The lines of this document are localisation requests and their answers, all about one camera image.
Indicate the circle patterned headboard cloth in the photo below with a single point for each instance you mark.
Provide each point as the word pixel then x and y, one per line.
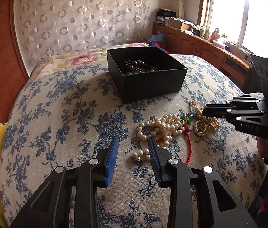
pixel 45 28

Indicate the wooden window-side cabinet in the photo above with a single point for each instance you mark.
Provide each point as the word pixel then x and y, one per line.
pixel 177 42

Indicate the blue floral bed cover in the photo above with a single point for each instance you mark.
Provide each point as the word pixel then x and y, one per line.
pixel 66 114

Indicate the black square jewelry box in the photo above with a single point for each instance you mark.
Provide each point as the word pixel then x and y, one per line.
pixel 144 72

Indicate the stack of dark clothes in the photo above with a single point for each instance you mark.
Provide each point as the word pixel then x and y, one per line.
pixel 163 15

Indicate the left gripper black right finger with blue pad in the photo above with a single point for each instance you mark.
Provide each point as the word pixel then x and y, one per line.
pixel 217 205

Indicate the green stone pendant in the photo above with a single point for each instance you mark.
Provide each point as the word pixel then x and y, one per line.
pixel 188 118

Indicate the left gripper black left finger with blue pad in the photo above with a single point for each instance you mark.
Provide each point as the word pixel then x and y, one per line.
pixel 49 206

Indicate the cardboard box on cabinet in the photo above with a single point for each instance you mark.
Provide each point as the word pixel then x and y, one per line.
pixel 179 24

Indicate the pink figurine on cabinet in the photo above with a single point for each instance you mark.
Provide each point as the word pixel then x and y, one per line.
pixel 215 35

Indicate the wooden headboard frame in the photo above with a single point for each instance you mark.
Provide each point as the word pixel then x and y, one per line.
pixel 1 59

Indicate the pink floral pillow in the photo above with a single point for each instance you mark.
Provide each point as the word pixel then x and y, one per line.
pixel 77 58

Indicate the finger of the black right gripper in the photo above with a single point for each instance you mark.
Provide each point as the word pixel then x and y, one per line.
pixel 248 113

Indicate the person's right hand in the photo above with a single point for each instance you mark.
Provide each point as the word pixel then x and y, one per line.
pixel 262 146

